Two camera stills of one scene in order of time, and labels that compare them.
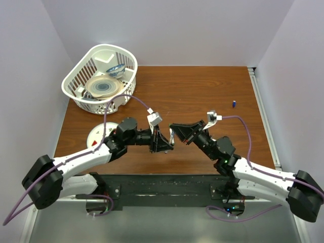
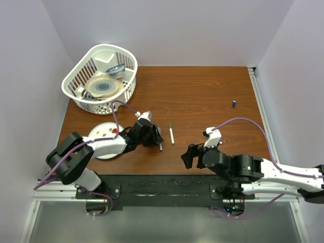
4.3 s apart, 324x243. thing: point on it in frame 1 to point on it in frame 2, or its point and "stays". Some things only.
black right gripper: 185,132 to 193,150
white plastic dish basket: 103,80 stays
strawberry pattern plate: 96,134 stays
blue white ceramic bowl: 117,71 stays
